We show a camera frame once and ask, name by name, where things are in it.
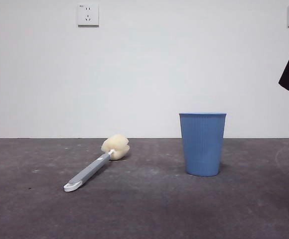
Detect blue ribbed plastic cup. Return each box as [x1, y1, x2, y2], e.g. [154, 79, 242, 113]
[178, 112, 227, 177]

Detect grey-handled sponge cup brush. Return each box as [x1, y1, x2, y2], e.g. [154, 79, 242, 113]
[63, 133, 131, 193]

